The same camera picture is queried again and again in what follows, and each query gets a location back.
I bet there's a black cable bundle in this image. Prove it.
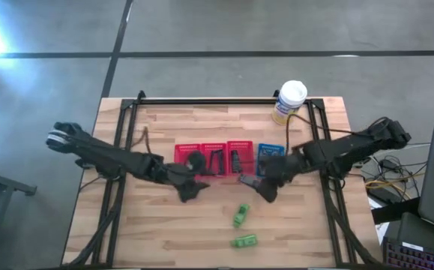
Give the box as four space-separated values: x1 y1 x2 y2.
358 142 433 203

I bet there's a blue plastic slotted basket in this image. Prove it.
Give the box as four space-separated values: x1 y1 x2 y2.
256 142 286 177

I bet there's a green plastic travel bottle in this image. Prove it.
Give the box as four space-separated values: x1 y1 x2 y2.
232 203 250 229
230 233 259 249

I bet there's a Lysol wipes canister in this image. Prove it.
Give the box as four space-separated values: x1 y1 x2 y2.
271 79 309 127

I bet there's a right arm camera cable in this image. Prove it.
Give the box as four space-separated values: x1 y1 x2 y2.
284 113 356 153

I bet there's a black aluminium rig frame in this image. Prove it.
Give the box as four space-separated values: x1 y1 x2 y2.
66 89 382 269

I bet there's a black equipment case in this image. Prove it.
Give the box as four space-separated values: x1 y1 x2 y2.
383 211 434 251

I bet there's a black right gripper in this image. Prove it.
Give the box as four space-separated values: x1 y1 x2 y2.
254 154 306 203

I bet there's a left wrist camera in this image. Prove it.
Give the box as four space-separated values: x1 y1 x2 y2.
185 151 207 174

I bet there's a backlit computer keyboard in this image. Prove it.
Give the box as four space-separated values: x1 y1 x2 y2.
382 237 434 270

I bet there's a yellow cable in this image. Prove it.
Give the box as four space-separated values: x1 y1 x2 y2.
364 180 412 200

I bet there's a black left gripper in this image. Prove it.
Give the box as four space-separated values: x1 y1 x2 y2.
156 160 211 204

